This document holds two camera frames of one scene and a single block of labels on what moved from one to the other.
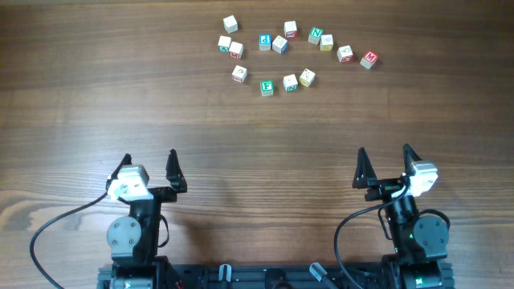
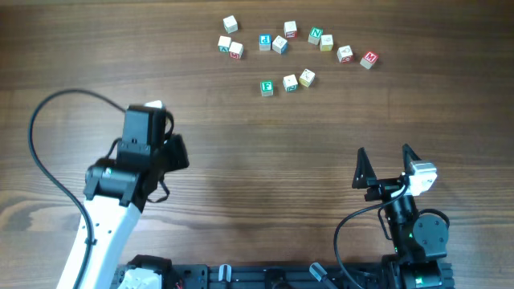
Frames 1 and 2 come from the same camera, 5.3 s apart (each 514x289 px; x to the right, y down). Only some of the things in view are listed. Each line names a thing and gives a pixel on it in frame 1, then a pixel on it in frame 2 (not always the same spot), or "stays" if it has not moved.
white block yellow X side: (307, 78) stays
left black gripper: (174, 181) → (181, 158)
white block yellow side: (326, 42) stays
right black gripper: (383, 186) stays
